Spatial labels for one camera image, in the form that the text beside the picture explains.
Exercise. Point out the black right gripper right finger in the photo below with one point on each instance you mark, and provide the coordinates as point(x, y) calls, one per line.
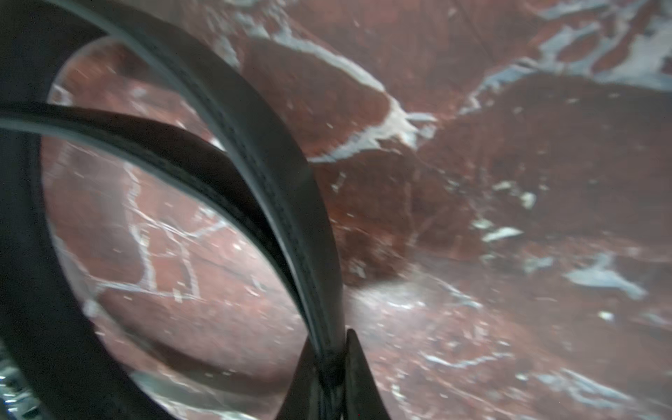
point(362, 400)

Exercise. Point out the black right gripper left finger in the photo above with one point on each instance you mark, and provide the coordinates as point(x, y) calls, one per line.
point(305, 398)

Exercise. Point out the long black leather belt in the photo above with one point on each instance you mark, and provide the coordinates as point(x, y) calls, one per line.
point(261, 181)

